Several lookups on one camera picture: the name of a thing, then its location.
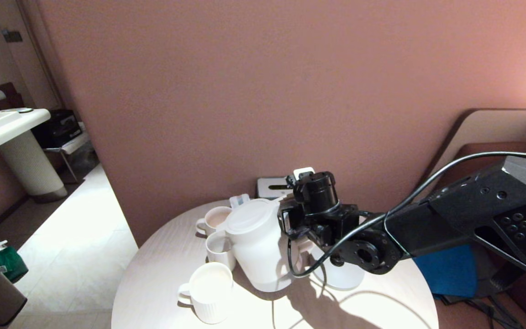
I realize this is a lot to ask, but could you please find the dark brown wall tissue holder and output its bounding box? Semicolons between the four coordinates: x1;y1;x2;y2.
0;82;26;111

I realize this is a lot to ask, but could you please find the white electric kettle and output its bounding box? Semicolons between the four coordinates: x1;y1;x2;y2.
224;197;314;293

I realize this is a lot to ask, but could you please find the clear plastic bag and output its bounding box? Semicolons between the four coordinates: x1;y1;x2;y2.
62;144;101;177

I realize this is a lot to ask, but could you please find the grey-blue tissue box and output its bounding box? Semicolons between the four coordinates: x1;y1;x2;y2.
257;177;298;199

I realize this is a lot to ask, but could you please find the small side table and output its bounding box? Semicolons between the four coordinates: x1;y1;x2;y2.
44;132;95;184

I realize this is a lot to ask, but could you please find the small smooth white cup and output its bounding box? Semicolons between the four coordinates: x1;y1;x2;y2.
205;230;237;271

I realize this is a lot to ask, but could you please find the blue cloth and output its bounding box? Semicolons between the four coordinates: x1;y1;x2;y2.
413;244;477;297

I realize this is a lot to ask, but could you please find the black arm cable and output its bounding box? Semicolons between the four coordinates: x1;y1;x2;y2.
287;151;526;278

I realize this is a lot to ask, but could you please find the green bag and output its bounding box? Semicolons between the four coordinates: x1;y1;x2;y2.
0;240;29;284

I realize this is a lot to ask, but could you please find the black floor strap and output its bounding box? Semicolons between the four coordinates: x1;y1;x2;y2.
464;297;524;329

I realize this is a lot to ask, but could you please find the black box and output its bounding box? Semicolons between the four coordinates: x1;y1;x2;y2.
32;110;83;149

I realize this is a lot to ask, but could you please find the small blue-grey sachet holder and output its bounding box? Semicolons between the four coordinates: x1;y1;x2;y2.
229;194;251;210

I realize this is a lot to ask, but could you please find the beige padded panel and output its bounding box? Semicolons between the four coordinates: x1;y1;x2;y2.
421;109;526;183

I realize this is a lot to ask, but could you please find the white ribbed mug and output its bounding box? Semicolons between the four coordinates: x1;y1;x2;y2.
179;262;235;324
195;206;232;237

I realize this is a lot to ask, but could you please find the round white kettle base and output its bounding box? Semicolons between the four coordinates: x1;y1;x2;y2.
311;244;365;291

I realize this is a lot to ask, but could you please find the white ribbed basin pedestal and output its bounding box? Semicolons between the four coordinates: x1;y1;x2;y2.
0;130;68;203

